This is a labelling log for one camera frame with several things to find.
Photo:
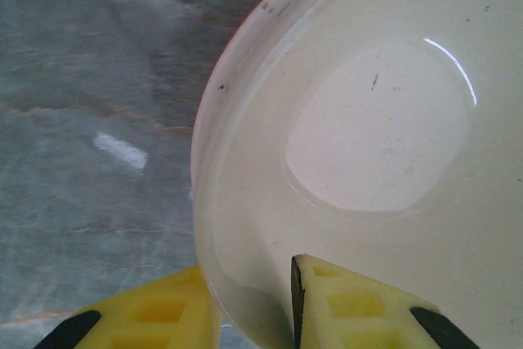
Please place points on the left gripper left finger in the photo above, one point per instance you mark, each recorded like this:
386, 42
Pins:
163, 316

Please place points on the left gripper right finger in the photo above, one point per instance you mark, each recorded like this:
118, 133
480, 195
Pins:
359, 316

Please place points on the cream bowl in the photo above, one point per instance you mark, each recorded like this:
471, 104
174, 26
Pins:
367, 140

